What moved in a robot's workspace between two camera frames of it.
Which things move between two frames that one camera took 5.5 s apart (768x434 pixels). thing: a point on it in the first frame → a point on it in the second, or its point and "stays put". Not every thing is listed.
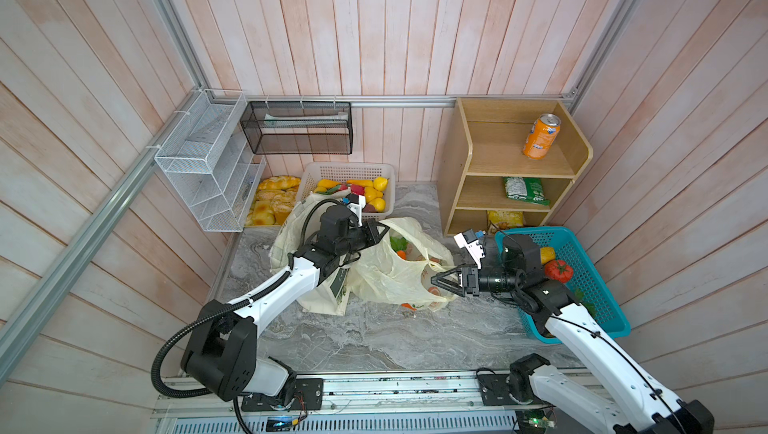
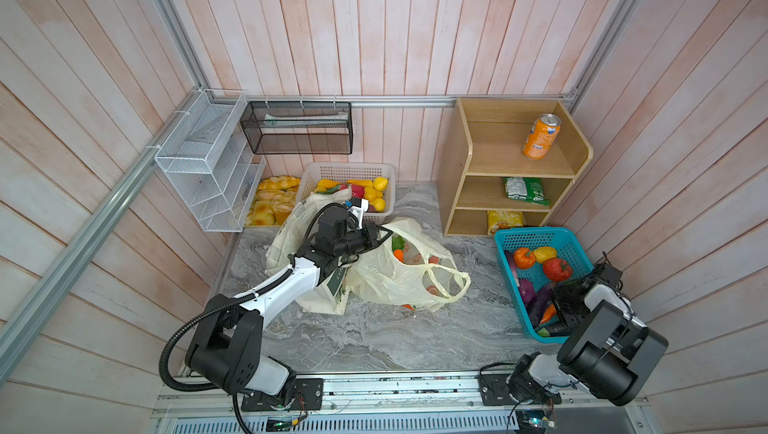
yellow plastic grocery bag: [397, 268] stays put
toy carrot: [399, 245] stays put
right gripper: [468, 280] → [556, 295]
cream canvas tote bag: [330, 296] stays put
